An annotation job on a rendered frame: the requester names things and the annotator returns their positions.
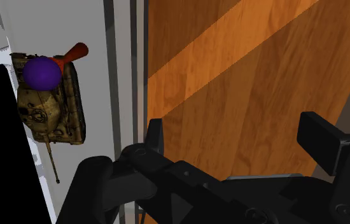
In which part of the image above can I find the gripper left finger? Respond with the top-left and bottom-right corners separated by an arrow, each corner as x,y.
55,118 -> 225,224

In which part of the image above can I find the white table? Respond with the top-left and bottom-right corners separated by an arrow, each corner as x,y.
0,0 -> 150,224

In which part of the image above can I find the camouflage toy tank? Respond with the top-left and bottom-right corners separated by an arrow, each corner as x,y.
10,52 -> 87,185

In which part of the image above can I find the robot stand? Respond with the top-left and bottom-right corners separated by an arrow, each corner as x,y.
0,63 -> 53,224

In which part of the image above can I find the purple ball with red handle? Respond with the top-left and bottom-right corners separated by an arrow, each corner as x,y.
22,42 -> 89,92

